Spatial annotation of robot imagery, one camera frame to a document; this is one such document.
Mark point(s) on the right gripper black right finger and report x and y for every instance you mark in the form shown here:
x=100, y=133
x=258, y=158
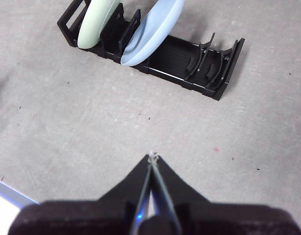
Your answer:
x=226, y=220

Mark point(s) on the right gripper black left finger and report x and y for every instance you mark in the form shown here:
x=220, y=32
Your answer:
x=91, y=218

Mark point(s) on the green round plate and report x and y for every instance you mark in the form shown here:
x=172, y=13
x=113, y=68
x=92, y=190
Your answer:
x=91, y=27

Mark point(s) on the blue round plate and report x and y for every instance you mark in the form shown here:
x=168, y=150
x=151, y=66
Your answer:
x=152, y=36

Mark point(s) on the black plate rack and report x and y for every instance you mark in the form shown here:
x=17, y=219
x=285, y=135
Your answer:
x=174, y=56

